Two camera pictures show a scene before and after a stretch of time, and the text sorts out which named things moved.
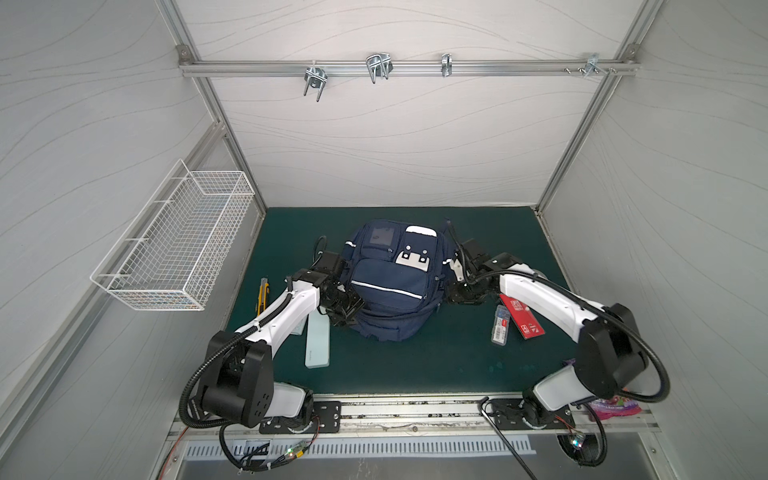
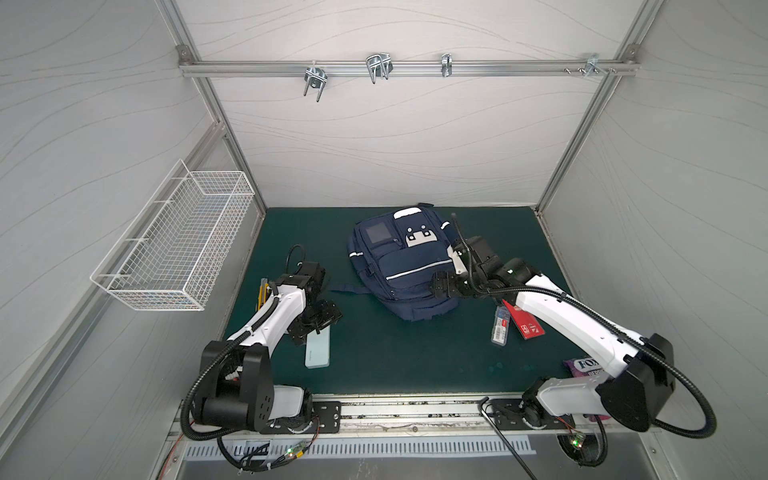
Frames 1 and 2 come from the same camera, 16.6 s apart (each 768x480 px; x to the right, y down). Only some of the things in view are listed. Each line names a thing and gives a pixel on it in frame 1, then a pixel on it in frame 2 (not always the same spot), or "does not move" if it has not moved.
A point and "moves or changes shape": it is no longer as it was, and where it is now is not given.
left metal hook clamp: (315, 77) does not move
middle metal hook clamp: (380, 65) does not move
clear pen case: (500, 325) does not move
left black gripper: (355, 304) to (330, 312)
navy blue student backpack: (396, 270) moves or changes shape
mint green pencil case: (318, 340) does not move
